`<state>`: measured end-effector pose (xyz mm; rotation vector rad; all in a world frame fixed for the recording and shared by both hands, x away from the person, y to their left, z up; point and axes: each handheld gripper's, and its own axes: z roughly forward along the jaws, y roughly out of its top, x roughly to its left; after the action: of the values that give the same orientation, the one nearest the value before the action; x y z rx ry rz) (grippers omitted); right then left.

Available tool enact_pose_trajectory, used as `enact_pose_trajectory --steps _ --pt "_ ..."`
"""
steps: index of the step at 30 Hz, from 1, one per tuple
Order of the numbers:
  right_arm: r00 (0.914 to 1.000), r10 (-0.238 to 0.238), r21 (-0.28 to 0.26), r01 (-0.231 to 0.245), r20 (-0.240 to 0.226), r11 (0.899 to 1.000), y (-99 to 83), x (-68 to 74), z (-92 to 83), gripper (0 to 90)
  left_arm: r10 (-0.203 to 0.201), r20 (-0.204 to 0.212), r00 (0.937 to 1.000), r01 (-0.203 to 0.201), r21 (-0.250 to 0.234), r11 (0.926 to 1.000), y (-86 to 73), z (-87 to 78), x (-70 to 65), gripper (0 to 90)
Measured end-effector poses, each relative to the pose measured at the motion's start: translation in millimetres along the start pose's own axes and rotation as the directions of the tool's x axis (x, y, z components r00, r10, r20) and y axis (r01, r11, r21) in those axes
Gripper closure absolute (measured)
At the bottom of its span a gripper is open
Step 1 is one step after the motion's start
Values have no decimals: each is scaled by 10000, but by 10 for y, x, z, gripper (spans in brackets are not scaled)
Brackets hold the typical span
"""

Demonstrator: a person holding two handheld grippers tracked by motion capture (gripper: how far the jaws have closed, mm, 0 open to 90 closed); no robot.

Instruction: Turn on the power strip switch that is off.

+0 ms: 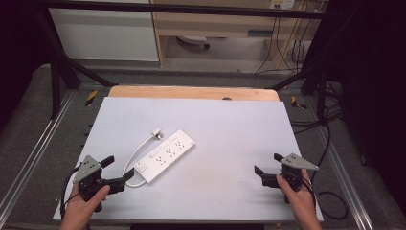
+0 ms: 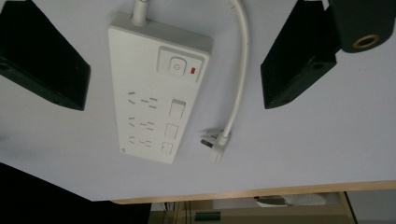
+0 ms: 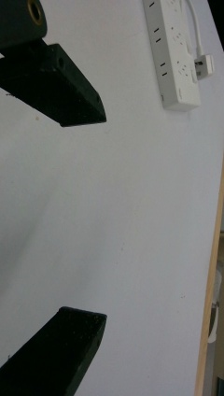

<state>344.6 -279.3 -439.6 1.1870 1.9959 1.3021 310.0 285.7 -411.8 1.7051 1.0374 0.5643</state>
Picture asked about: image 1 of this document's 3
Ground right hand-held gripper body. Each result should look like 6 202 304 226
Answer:
280 152 320 193

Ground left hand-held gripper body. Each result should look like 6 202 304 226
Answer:
72 154 111 202

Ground white power strip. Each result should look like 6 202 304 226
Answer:
133 128 196 184

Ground person's right hand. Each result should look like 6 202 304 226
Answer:
276 168 318 222

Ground person's left hand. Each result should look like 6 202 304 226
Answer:
60 184 111 226

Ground white table board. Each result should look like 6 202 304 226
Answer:
52 96 325 223

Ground wooden table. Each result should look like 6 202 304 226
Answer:
107 84 281 103

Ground black curtain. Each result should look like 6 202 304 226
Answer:
0 0 54 128
310 0 406 205

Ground white cabinet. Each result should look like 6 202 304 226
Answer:
48 0 160 62

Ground white wheeled device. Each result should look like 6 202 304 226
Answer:
176 34 212 50

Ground wooden desk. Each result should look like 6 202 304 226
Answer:
148 0 322 69

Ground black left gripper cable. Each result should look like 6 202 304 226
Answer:
59 165 82 221

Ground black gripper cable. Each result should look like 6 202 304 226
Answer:
302 176 350 221
59 165 82 221

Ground white power strip cable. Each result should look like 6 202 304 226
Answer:
122 133 156 189

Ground aluminium rail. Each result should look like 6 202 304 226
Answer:
0 90 77 228
315 126 375 230

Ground black floor cables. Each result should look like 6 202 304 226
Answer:
288 80 345 185

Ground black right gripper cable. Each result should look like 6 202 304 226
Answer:
302 176 350 221

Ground hanging black cables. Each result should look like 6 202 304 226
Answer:
254 15 312 75

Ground white wall socket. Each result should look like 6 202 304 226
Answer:
269 0 296 11

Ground black metal frame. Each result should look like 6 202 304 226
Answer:
33 1 344 121

